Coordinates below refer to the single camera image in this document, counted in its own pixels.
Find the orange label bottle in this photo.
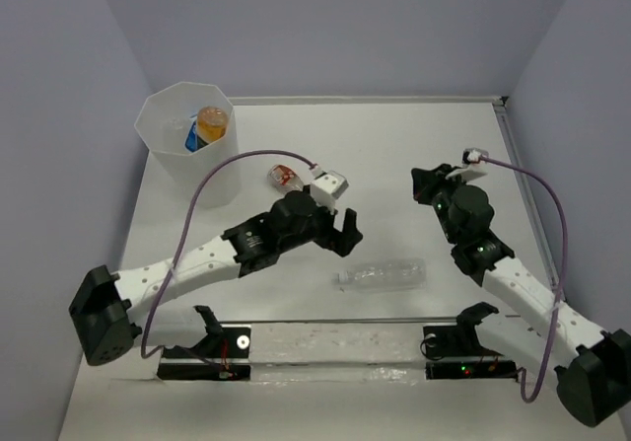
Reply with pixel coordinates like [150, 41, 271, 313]
[195, 107, 230, 148]

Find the aluminium frame rail right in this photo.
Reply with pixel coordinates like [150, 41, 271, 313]
[492, 96, 578, 319]

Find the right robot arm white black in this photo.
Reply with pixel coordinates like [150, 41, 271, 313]
[411, 162, 630, 427]

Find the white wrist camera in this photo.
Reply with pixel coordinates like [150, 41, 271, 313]
[309, 165, 349, 214]
[446, 148, 488, 183]

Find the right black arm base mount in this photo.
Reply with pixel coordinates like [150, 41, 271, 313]
[419, 302, 518, 380]

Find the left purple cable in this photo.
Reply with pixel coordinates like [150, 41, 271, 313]
[140, 149, 316, 361]

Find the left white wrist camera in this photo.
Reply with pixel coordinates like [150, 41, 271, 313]
[309, 165, 349, 214]

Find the blue label Pocari Sweat bottle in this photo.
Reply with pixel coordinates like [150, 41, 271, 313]
[184, 118, 207, 153]

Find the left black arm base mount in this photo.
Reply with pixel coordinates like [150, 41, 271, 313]
[157, 305, 251, 382]

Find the clear bottle white cap front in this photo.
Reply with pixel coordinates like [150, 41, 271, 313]
[332, 258, 426, 293]

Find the metal rail front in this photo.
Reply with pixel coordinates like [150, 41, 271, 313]
[220, 316, 456, 326]

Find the white octagonal plastic bin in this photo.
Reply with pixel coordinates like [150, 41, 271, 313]
[135, 82, 239, 201]

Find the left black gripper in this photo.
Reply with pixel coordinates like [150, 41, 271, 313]
[274, 195, 358, 256]

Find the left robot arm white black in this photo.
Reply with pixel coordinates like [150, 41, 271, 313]
[69, 191, 363, 366]

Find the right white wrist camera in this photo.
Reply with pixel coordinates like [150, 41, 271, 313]
[446, 148, 488, 183]

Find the red label red cap bottle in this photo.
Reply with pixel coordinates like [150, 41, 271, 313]
[267, 164, 310, 195]

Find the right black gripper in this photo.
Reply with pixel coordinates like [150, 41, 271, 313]
[411, 163, 469, 245]

